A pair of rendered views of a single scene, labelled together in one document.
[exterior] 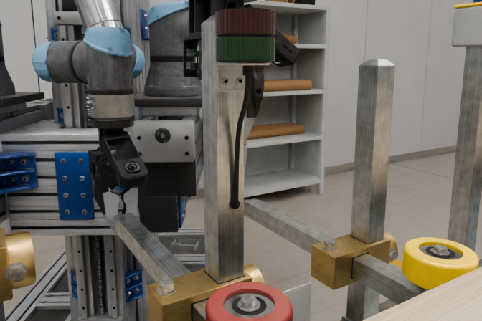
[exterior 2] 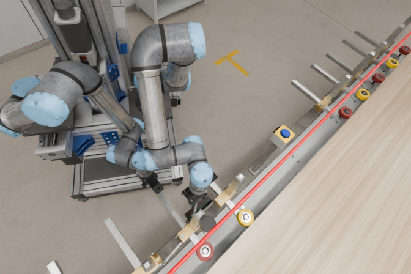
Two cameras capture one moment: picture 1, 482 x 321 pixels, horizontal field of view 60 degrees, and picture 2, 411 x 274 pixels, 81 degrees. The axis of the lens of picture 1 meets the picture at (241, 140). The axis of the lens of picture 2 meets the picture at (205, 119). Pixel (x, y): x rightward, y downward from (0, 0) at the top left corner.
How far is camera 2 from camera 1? 1.08 m
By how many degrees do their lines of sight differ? 51
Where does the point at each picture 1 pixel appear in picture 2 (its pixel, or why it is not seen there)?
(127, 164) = (156, 188)
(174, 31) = not seen: hidden behind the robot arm
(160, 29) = not seen: hidden behind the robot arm
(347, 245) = (224, 197)
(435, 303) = (241, 241)
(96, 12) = (123, 126)
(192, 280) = (187, 229)
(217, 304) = (199, 252)
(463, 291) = (247, 235)
